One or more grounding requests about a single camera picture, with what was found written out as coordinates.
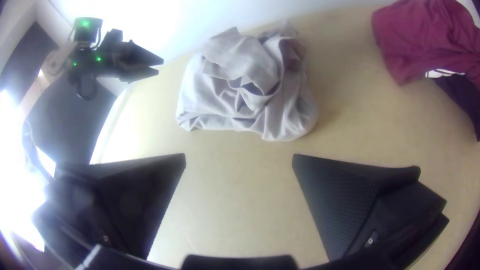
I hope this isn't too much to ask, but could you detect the dark garment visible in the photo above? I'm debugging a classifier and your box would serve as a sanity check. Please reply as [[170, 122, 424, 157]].
[[431, 71, 480, 143]]

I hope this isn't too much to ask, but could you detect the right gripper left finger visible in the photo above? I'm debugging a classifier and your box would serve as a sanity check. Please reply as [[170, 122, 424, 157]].
[[31, 152, 187, 262]]

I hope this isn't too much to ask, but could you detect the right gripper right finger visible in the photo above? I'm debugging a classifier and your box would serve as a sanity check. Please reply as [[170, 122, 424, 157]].
[[292, 153, 451, 262]]

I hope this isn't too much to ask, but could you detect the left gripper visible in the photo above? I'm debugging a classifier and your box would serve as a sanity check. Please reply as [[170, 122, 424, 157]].
[[93, 40, 165, 84]]

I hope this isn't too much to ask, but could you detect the maroon garment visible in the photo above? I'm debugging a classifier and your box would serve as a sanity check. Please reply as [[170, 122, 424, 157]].
[[370, 0, 480, 91]]

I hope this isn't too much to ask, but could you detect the grey t-shirt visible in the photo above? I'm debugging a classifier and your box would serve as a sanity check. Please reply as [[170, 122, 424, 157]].
[[175, 23, 320, 143]]

